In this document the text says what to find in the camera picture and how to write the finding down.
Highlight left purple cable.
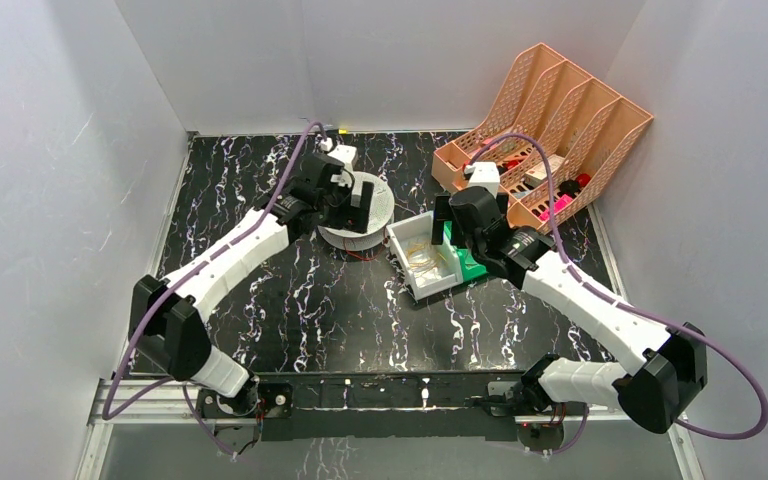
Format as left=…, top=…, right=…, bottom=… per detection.
left=100, top=121, right=329, bottom=458

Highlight purple cable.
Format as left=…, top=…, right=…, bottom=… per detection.
left=466, top=132, right=768, bottom=441
left=100, top=121, right=329, bottom=458

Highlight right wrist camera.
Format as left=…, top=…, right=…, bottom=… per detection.
left=464, top=161, right=501, bottom=197

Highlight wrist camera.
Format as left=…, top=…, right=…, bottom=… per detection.
left=464, top=161, right=501, bottom=197
left=318, top=137, right=358, bottom=184

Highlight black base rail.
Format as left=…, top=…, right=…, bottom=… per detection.
left=251, top=369, right=624, bottom=444

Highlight peach file organizer rack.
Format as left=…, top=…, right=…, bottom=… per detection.
left=431, top=43, right=654, bottom=233

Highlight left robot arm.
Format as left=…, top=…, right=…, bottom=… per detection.
left=126, top=146, right=374, bottom=416

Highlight yellow cables in white bin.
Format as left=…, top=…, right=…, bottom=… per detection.
left=403, top=241, right=448, bottom=276

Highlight red capped item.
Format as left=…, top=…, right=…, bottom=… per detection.
left=575, top=173, right=591, bottom=189

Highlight green plastic bin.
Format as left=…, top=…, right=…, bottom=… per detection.
left=443, top=221, right=488, bottom=283

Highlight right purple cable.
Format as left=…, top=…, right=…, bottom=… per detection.
left=466, top=132, right=768, bottom=441

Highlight white plastic bin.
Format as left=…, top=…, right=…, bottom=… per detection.
left=386, top=212, right=462, bottom=301

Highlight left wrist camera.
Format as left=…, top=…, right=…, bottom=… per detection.
left=318, top=137, right=358, bottom=184

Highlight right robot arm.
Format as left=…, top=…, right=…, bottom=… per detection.
left=432, top=187, right=707, bottom=434

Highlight white box in rack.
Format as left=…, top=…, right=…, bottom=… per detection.
left=523, top=154, right=567, bottom=184

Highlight red cable on spool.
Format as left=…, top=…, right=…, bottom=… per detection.
left=340, top=245, right=389, bottom=263

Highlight white perforated cable spool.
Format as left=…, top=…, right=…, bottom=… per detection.
left=318, top=172, right=395, bottom=252

